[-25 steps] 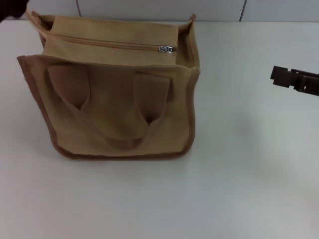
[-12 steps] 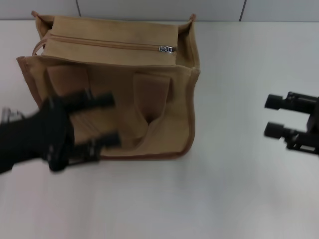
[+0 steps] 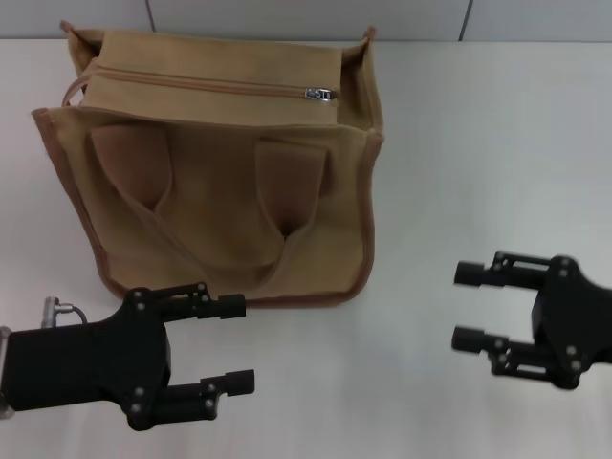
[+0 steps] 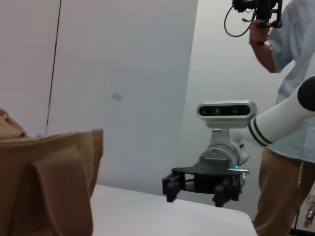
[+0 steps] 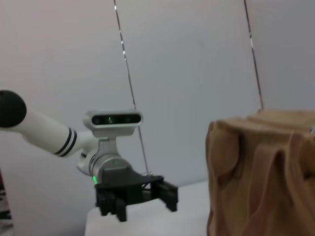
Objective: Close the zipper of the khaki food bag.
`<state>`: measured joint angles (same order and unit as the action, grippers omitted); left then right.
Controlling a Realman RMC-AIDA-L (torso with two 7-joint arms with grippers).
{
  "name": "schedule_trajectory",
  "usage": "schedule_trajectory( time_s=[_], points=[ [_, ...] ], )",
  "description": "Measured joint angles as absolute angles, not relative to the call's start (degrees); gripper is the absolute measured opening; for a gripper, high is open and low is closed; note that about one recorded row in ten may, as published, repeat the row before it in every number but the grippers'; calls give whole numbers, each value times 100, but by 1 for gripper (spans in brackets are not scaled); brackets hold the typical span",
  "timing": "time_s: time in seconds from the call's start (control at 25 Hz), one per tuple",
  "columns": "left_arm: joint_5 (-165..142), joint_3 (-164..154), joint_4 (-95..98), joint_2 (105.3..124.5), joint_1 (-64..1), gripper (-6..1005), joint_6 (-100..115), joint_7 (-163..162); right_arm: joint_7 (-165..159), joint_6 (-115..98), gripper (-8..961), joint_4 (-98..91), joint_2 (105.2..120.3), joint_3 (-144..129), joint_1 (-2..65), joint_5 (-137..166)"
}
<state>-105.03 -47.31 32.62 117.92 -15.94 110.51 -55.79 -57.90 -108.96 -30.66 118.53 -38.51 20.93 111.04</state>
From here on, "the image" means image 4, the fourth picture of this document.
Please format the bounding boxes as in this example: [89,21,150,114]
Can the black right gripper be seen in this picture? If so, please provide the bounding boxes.
[161,165,250,208]

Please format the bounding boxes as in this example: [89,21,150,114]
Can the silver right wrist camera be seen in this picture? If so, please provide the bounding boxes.
[196,99,258,129]

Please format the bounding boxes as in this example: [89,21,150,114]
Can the khaki trousers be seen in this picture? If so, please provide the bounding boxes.
[253,146,315,236]

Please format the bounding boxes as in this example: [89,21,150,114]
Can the white trouser drawstring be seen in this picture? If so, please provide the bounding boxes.
[297,159,304,195]

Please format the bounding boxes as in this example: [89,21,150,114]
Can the silver camera mount bracket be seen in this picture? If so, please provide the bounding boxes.
[208,127,231,148]

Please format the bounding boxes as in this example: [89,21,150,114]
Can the black video camera cable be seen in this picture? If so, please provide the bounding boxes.
[223,4,259,38]

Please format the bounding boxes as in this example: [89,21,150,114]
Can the person in light shirt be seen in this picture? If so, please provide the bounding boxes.
[267,0,315,164]

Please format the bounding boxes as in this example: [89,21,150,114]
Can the bare person forearm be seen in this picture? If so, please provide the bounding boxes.
[251,41,276,74]

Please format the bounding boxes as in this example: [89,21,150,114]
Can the khaki canvas food bag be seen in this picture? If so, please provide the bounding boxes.
[0,108,104,236]

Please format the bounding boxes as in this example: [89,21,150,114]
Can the black handheld video camera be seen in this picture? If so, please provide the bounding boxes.
[232,0,283,45]

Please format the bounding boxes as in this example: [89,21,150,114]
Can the person hand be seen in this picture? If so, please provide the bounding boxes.
[304,194,315,228]
[249,19,271,47]

